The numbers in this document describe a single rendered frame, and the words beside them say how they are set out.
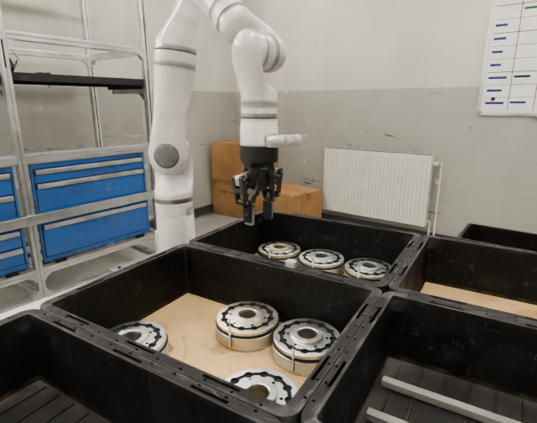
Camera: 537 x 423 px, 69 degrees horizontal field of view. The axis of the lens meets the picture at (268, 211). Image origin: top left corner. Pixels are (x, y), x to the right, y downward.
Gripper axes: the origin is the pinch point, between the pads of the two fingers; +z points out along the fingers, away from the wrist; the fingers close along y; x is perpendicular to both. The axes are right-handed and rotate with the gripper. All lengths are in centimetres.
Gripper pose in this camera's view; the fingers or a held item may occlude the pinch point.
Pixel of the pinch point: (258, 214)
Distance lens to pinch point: 80.6
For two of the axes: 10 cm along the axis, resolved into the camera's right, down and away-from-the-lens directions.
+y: -6.0, 2.0, -7.7
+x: 8.0, 1.6, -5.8
